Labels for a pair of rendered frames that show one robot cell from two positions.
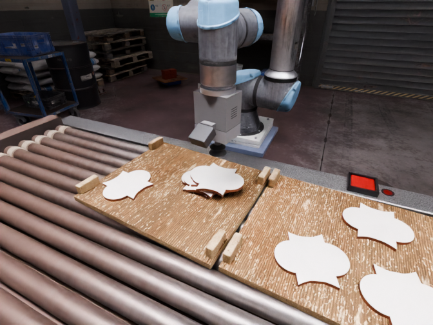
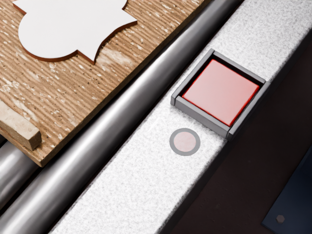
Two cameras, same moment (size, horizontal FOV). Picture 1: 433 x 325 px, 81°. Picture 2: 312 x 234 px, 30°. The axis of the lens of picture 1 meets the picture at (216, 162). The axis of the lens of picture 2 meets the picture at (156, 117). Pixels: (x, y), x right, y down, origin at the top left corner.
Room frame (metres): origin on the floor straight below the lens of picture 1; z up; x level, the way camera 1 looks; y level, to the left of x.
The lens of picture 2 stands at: (0.55, -0.74, 1.44)
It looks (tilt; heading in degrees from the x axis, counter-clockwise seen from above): 61 degrees down; 99
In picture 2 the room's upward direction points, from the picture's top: 3 degrees clockwise
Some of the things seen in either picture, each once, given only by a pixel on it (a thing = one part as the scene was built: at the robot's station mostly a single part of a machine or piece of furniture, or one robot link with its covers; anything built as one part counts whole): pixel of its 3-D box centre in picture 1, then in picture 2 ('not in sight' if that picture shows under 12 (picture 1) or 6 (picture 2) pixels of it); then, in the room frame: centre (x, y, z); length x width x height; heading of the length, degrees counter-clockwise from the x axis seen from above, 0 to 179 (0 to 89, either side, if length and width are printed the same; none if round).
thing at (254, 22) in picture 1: (233, 28); not in sight; (0.63, -0.04, 1.31); 0.11 x 0.11 x 0.08; 60
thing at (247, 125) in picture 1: (242, 115); not in sight; (1.01, -0.11, 0.96); 0.15 x 0.15 x 0.10
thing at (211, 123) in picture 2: (362, 184); (220, 93); (0.57, -0.41, 0.92); 0.08 x 0.08 x 0.02; 65
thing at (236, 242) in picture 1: (232, 247); not in sight; (0.33, -0.03, 0.95); 0.06 x 0.02 x 0.03; 152
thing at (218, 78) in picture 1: (216, 74); not in sight; (0.54, 0.00, 1.23); 0.08 x 0.08 x 0.05
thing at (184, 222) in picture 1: (178, 186); not in sight; (0.55, 0.10, 0.93); 0.41 x 0.35 x 0.02; 60
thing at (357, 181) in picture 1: (362, 184); (220, 94); (0.57, -0.41, 0.92); 0.06 x 0.06 x 0.01; 65
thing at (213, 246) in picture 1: (216, 242); not in sight; (0.34, 0.00, 0.95); 0.06 x 0.02 x 0.03; 150
